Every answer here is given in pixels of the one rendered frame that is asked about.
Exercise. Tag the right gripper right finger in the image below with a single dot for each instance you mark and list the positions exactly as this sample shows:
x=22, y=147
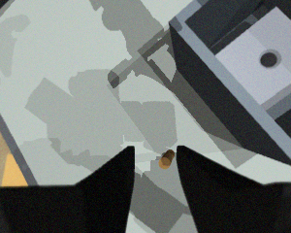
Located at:
x=223, y=201

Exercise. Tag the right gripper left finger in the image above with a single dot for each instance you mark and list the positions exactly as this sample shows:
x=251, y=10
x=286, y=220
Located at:
x=73, y=208

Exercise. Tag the brown cylindrical peg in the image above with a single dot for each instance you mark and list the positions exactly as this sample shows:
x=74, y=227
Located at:
x=166, y=160

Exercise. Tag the light grey plate with hole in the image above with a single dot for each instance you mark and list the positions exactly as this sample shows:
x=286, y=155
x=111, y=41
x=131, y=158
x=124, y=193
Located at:
x=267, y=80

